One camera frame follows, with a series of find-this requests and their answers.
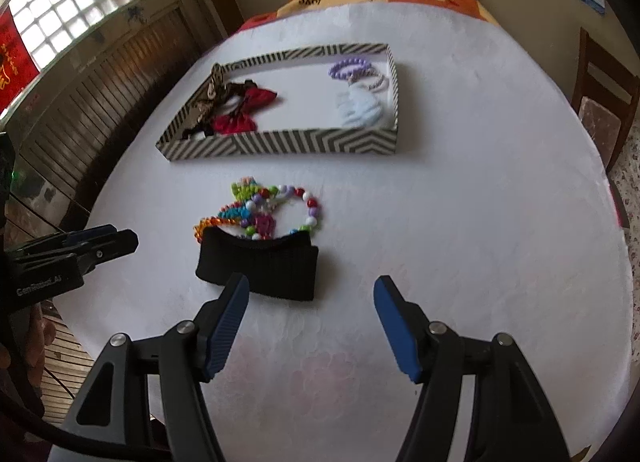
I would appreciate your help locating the white tablecloth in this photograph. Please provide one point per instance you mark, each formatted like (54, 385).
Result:
(450, 192)

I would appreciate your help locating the person's left hand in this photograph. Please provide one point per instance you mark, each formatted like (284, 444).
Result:
(42, 332)

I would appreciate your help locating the striped shallow cardboard box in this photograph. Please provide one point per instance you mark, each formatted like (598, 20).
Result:
(300, 101)

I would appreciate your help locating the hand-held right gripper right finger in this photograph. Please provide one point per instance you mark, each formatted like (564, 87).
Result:
(395, 332)

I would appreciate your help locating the wooden slatted door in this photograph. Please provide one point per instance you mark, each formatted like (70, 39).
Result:
(110, 86)

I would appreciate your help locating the black knitted headband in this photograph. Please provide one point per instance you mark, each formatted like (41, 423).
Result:
(260, 262)

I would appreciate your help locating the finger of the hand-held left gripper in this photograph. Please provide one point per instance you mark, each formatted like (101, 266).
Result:
(90, 233)
(110, 247)

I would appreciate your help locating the black scrunchie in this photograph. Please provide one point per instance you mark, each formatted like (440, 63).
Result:
(240, 89)

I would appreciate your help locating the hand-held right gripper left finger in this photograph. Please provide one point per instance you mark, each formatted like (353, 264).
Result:
(227, 327)

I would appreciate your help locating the red hair bow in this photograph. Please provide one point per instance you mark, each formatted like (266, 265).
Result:
(235, 122)
(262, 99)

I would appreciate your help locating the red wall banner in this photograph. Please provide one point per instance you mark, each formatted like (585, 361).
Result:
(15, 61)

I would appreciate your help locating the wooden chair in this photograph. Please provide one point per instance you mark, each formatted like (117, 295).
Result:
(600, 91)

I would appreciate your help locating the leopard print scrunchie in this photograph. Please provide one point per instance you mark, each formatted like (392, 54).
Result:
(210, 89)

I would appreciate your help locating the white hair claw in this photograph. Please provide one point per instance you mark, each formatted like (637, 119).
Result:
(360, 109)

